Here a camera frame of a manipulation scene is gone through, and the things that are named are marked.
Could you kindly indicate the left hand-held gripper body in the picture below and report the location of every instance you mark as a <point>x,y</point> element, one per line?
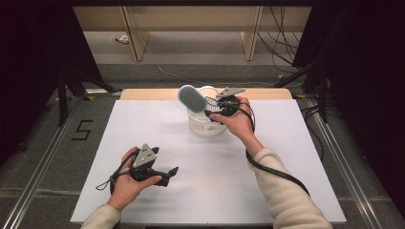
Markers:
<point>144,156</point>

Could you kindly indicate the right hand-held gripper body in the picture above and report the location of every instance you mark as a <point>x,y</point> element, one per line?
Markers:
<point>227,105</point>

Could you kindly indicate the white plastic basket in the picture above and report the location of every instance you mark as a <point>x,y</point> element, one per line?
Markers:
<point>203,129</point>

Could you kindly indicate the light blue hairbrush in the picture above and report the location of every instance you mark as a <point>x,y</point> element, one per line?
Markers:
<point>192,98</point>

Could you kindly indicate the person's right hand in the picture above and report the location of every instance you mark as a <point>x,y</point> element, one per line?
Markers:
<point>240,124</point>

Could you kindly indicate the person's left hand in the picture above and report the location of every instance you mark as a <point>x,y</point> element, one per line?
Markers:
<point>127,187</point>

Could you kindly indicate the white table mat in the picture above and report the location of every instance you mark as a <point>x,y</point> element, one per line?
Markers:
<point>191,165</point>

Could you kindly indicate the wooden table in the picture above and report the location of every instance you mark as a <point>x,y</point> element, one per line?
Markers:
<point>143,94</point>

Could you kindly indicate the yellow tape piece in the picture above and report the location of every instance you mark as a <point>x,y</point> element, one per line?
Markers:
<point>280,76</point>
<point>90,98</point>
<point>300,95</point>

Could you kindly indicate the beige wooden desk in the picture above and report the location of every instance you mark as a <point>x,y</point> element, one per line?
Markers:
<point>191,17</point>

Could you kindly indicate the black metal stand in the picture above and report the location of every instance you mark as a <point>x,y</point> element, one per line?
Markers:
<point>62,101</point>
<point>323,95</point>

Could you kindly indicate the round floor socket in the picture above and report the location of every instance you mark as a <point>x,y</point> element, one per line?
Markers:
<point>120,39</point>

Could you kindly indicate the black curtain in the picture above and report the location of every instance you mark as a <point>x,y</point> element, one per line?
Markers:
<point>31,63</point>
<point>366,79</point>

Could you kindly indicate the metal floor rail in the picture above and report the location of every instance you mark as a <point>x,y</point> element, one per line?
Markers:
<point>35,181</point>
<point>347,178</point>

